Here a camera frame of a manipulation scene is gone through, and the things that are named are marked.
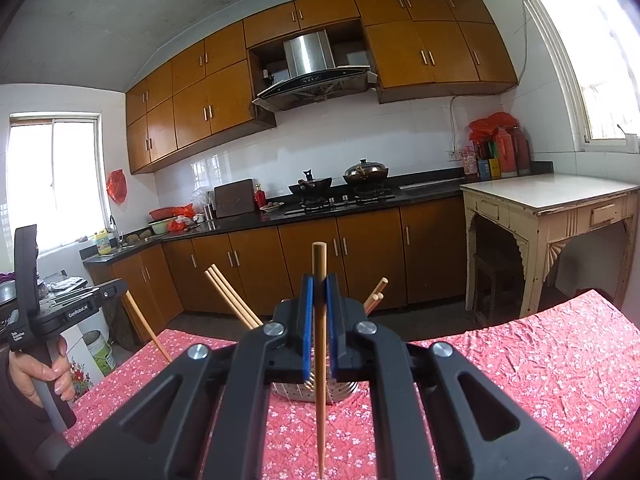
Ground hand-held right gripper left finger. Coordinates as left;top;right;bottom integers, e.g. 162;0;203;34
52;274;315;480

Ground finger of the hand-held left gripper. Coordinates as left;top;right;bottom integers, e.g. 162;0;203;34
47;279;130;307

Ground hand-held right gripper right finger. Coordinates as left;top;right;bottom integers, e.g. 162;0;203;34
325;274;583;480

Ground metal wire utensil holder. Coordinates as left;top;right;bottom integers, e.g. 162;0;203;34
271;342;362;404

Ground person's left forearm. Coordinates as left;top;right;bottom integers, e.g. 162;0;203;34
0;360;68;473

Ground person's left hand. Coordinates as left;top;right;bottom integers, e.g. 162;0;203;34
7;335;69;409

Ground white plastic bucket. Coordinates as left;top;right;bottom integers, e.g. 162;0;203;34
82;330;117;377

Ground wooden kitchen base cabinets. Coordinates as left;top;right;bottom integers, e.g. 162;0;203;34
82;161;554;343

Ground white framed window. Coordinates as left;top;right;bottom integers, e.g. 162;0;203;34
7;112;113;256
507;0;640;153

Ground red plastic bag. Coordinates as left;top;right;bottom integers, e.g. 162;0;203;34
467;112;521;143
106;169;127;204

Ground orange plastic bag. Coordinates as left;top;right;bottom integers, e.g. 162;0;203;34
167;203;195;233

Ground black gas stove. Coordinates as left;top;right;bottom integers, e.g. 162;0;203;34
284;187;396;216

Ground dark wooden cutting board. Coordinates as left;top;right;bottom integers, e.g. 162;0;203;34
214;178;256;218

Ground black wok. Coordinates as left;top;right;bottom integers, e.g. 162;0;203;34
288;170;333;197

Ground red floral tablecloth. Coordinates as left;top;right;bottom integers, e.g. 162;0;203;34
65;287;640;480

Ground dark wooden stool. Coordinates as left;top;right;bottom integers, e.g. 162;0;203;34
472;252;518;328

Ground bronze lidded wok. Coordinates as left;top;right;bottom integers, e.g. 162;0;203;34
342;159;390;185

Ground red thermos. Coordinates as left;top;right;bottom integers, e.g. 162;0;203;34
492;127;516;178

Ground cream wooden side table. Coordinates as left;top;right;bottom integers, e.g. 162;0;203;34
459;172;640;328

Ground brown thermos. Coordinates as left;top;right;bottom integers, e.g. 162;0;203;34
510;125;532;177

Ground steel range hood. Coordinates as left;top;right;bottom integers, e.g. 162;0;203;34
252;30;379;112

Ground wooden wall cabinets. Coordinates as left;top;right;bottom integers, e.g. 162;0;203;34
125;0;518;175

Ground wall cable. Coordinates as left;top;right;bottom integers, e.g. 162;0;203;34
448;0;531;153

